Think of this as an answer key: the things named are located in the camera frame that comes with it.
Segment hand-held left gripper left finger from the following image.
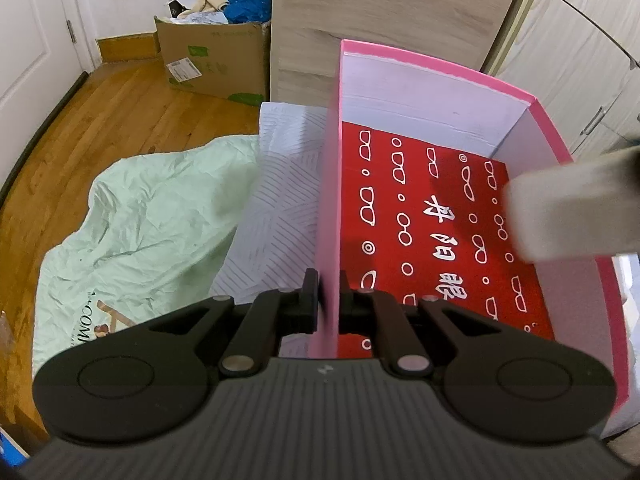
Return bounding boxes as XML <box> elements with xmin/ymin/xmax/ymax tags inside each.
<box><xmin>147</xmin><ymin>269</ymin><xmax>321</xmax><ymax>377</ymax></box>

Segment wooden baseboard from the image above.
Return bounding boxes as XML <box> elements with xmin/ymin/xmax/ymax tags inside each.
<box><xmin>95</xmin><ymin>32</ymin><xmax>162</xmax><ymax>64</ymax></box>

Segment white door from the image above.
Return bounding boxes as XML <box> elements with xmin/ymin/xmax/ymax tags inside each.
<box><xmin>0</xmin><ymin>0</ymin><xmax>96</xmax><ymax>111</ymax></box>

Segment blue carton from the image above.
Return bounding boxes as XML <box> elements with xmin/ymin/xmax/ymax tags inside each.
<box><xmin>0</xmin><ymin>425</ymin><xmax>32</xmax><ymax>476</ymax></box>

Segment black floor strip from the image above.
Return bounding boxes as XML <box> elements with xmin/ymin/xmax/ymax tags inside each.
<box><xmin>0</xmin><ymin>71</ymin><xmax>91</xmax><ymax>201</ymax></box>

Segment beige cloth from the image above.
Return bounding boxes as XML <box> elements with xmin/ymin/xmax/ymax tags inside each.
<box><xmin>182</xmin><ymin>0</ymin><xmax>229</xmax><ymax>16</ymax></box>

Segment light wooden cabinet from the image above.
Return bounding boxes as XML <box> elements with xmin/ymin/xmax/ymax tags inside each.
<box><xmin>270</xmin><ymin>0</ymin><xmax>531</xmax><ymax>111</ymax></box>

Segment pale grey blurred object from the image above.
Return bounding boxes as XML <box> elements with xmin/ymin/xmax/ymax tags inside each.
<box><xmin>504</xmin><ymin>147</ymin><xmax>640</xmax><ymax>262</ymax></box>

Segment brown cardboard box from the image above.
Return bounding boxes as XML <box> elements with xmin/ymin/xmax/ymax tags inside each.
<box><xmin>154</xmin><ymin>15</ymin><xmax>271</xmax><ymax>107</ymax></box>

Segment light green blanket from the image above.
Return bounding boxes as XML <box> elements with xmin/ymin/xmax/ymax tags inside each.
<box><xmin>32</xmin><ymin>135</ymin><xmax>262</xmax><ymax>362</ymax></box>

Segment light wooden wardrobe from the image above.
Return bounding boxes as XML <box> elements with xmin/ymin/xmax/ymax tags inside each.
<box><xmin>482</xmin><ymin>0</ymin><xmax>640</xmax><ymax>161</ymax></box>

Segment pink cardboard box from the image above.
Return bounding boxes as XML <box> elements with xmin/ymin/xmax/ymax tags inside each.
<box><xmin>309</xmin><ymin>37</ymin><xmax>633</xmax><ymax>438</ymax></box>

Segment metal wardrobe handle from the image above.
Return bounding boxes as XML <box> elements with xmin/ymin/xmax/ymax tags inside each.
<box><xmin>581</xmin><ymin>106</ymin><xmax>609</xmax><ymax>136</ymax></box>

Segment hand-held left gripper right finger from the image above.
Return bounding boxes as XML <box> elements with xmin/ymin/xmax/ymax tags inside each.
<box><xmin>339</xmin><ymin>270</ymin><xmax>502</xmax><ymax>377</ymax></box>

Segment blue plastic bag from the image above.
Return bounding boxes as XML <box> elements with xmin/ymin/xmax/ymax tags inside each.
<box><xmin>225</xmin><ymin>0</ymin><xmax>274</xmax><ymax>24</ymax></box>

